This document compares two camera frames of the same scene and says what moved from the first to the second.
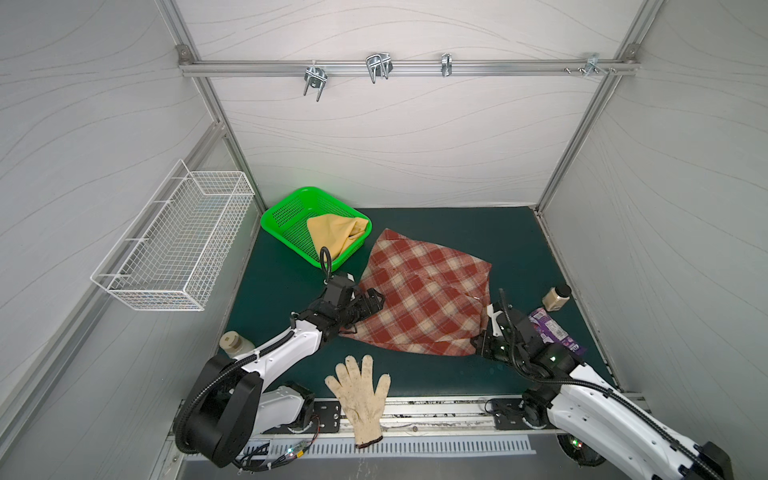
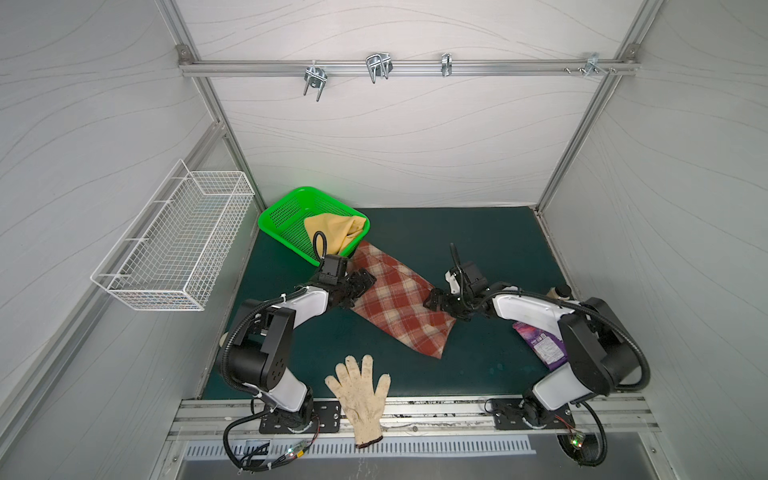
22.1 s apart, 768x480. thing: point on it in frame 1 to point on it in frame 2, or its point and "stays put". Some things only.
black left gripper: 366,309 to 361,287
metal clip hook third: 446,64 stays put
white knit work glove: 362,401 stays put
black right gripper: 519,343 to 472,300
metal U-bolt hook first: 316,77 stays put
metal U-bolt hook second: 379,65 stays put
